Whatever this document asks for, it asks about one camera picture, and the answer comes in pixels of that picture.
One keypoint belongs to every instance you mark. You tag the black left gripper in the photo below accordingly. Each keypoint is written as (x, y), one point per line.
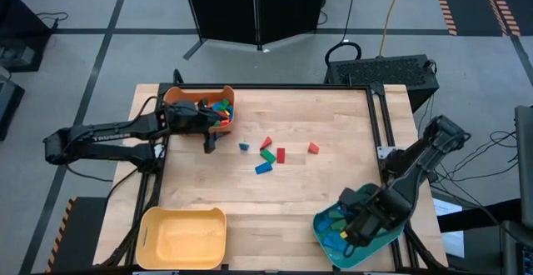
(183, 118)

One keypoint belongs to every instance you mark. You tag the teal plastic bin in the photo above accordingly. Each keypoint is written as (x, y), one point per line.
(366, 253)

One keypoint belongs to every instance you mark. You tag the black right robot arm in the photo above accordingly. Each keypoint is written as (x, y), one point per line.
(416, 162)

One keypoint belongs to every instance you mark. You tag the yellow plastic bin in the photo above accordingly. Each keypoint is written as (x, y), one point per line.
(181, 239)

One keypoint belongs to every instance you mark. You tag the white paper sheet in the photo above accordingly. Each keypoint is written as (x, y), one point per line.
(451, 241)

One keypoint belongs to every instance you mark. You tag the blue ramp block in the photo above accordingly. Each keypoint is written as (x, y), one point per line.
(264, 167)

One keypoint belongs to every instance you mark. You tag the black perforated computer case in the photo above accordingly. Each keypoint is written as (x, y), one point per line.
(383, 73)

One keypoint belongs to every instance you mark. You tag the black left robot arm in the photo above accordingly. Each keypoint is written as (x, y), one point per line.
(110, 139)

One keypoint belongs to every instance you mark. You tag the dark monitor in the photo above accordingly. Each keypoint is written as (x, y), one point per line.
(525, 162)

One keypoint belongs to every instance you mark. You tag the orange plastic bin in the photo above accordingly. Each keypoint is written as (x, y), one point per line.
(183, 96)

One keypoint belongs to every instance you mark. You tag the green arch block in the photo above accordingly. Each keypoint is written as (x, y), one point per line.
(216, 123)

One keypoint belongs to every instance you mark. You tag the black metal beam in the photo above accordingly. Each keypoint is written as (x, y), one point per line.
(479, 216)

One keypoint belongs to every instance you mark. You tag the black equipment table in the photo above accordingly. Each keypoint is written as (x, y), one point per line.
(21, 25)

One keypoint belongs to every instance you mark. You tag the long green block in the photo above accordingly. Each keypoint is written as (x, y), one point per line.
(335, 214)
(339, 225)

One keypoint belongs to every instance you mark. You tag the blue arch block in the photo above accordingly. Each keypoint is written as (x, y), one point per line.
(230, 111)
(217, 107)

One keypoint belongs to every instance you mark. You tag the black equipment box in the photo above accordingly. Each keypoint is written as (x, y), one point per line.
(10, 108)

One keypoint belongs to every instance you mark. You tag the small orange block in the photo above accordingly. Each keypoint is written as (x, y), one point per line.
(313, 148)

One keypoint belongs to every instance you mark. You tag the black equipment case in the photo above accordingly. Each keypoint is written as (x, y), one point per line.
(518, 250)

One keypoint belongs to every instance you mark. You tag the black hazard-striped floor mat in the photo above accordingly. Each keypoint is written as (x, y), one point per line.
(83, 233)
(462, 0)

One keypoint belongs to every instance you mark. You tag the black aluminium table frame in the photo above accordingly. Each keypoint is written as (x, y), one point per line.
(266, 86)

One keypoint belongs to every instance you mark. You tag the long blue block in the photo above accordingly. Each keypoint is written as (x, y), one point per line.
(324, 225)
(335, 242)

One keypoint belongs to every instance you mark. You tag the black folding partition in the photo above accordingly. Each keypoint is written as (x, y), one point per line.
(233, 8)

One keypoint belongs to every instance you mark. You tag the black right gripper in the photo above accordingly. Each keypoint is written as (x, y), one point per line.
(383, 212)

